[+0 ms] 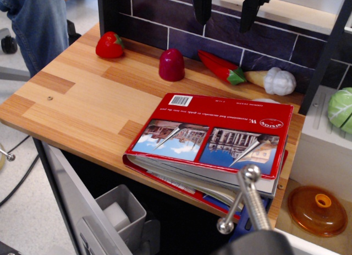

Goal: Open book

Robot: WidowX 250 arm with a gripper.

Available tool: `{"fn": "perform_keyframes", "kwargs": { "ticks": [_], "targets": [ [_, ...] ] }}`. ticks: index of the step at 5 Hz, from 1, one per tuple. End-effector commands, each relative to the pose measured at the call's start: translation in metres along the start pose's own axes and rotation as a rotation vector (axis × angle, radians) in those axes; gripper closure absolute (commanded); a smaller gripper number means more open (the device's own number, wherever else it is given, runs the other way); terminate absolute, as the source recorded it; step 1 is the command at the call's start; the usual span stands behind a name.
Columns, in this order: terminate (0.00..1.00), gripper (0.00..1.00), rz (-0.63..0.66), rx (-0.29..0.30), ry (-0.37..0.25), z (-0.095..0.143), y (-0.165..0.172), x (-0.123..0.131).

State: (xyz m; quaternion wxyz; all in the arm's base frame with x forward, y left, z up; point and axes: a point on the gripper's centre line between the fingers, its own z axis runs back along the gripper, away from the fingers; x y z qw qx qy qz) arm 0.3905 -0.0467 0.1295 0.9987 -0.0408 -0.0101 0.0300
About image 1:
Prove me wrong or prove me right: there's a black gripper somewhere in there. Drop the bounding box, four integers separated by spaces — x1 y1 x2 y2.
192 0 270 33

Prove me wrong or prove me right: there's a red hardcover book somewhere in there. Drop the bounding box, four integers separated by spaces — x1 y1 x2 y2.
123 93 294 211

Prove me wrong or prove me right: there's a grey open cabinet door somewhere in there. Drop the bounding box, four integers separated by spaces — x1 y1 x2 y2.
40 142 131 254

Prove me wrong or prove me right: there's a red toy chili pepper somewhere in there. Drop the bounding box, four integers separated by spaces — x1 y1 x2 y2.
197 50 246 85

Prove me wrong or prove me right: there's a dark red toy plum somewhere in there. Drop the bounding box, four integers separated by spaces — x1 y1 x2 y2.
159 48 185 82

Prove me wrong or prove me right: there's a white toy ice cream cone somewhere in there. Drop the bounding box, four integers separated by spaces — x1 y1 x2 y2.
244 67 296 96

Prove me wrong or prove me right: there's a red toy strawberry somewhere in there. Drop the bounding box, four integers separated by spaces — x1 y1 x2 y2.
96 31 124 58

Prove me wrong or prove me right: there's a green toy cabbage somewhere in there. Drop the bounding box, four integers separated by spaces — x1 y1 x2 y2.
328 87 351 134

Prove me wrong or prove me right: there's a white toy sink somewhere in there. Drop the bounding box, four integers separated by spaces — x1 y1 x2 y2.
276 86 351 254

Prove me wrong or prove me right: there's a person in blue jeans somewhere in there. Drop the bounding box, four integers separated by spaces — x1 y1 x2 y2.
1 0 69 77

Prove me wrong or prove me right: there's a black chair caster wheel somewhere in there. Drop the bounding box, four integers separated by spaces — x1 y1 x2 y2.
1 35 18 54

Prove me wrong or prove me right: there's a blue clamp body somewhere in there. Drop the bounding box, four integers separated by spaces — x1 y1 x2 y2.
229 206 254 242

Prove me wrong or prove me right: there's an orange transparent pot lid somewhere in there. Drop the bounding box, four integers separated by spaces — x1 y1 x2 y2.
288 186 348 237

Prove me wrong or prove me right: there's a white block in bin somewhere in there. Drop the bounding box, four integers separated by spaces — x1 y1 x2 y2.
103 202 131 231

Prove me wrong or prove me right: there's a grey plastic bin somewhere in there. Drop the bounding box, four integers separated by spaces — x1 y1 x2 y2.
96 185 146 252

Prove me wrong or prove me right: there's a metal knob at left edge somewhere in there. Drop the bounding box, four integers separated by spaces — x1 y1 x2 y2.
0 149 16 161

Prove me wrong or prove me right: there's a black vertical frame post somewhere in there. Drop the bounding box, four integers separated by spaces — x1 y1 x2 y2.
299 0 351 116

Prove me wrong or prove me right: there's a metal clamp screw handle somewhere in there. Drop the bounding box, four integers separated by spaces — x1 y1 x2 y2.
217 164 273 235

